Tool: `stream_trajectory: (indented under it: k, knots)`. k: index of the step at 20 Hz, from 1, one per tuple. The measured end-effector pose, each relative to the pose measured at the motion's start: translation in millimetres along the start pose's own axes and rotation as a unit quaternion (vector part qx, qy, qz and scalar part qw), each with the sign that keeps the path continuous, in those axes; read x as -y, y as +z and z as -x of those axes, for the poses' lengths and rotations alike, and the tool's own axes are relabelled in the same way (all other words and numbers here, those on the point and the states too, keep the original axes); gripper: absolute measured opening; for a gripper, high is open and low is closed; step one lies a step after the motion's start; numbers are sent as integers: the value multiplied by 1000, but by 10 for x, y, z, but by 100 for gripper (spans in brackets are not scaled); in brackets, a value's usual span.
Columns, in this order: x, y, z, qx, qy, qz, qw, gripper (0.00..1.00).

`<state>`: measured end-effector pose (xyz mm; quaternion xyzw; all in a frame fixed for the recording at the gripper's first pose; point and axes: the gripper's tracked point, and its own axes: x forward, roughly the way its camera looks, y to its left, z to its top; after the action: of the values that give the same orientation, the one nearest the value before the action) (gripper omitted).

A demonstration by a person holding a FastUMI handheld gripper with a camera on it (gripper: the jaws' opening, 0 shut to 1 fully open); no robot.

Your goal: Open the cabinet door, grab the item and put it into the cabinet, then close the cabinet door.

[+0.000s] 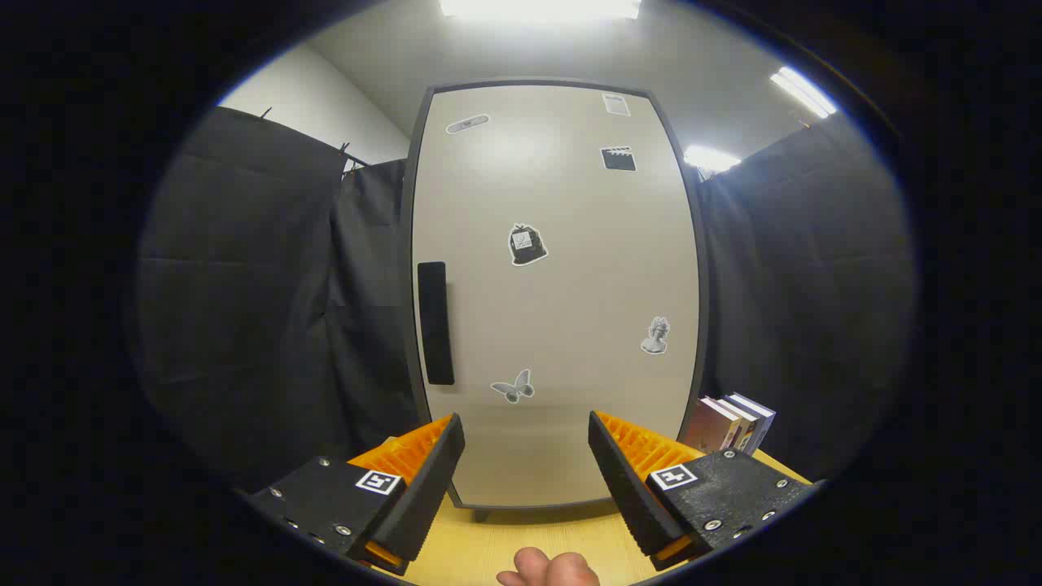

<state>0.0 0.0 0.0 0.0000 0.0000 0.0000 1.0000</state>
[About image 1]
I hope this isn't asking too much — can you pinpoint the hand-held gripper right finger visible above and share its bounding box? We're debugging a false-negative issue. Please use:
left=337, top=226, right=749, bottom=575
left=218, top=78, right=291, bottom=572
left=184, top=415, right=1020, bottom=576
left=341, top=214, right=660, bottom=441
left=588, top=410, right=827, bottom=572

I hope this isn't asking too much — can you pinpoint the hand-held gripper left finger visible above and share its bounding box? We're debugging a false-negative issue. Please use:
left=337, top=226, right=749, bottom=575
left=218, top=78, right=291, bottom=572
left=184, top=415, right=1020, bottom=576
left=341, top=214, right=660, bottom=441
left=244, top=413, right=466, bottom=576

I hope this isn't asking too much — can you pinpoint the black door handle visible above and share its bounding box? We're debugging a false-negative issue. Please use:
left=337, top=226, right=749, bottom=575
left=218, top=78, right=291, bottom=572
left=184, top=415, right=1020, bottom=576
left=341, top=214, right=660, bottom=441
left=417, top=261, right=455, bottom=386

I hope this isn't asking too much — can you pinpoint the white spine book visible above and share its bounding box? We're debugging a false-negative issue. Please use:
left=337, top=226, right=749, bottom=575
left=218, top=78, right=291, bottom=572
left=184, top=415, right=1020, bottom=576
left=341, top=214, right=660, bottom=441
left=716, top=395, right=762, bottom=454

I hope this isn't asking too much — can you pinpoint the dark grey cabinet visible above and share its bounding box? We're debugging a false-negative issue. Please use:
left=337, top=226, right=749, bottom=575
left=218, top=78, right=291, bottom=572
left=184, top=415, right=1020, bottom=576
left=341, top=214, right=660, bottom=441
left=399, top=77, right=711, bottom=522

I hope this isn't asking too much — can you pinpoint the black backdrop cloth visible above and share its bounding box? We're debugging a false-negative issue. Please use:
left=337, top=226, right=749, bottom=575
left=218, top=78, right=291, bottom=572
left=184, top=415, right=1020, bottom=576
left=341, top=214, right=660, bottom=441
left=134, top=106, right=917, bottom=489

